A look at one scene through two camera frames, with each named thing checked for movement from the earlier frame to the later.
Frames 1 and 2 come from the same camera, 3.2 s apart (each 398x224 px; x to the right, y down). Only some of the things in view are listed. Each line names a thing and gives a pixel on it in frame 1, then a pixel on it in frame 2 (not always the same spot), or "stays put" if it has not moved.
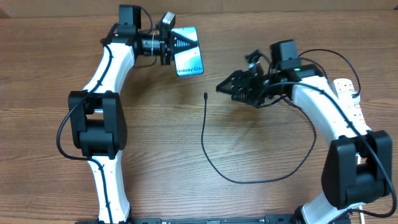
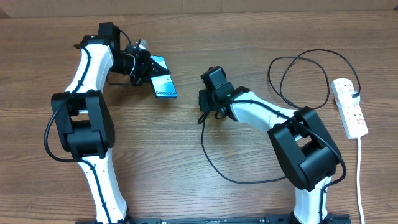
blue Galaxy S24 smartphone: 188,62 → 163,85
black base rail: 269,219 stays put
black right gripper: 237,79 → 204,99
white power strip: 354,114 stays put
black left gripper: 173,40 → 145,70
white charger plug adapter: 346,99 stays put
